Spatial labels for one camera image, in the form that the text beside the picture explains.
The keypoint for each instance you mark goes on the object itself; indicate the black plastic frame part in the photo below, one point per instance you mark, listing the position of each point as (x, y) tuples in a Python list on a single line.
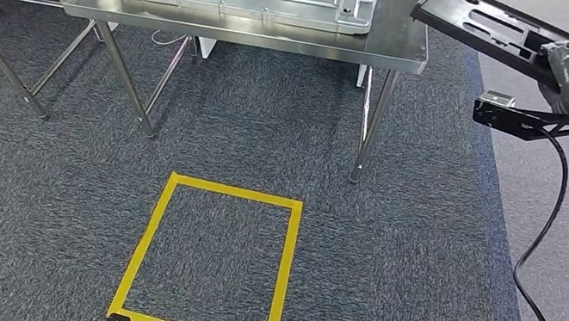
[(459, 15)]

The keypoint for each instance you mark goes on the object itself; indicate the stainless steel workbench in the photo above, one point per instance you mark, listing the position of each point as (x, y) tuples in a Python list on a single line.
[(393, 27)]

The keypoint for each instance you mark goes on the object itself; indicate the yellow floor tape square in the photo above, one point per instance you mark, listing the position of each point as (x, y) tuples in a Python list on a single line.
[(282, 274)]

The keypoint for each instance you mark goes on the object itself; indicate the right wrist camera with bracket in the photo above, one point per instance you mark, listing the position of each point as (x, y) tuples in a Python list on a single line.
[(505, 118)]

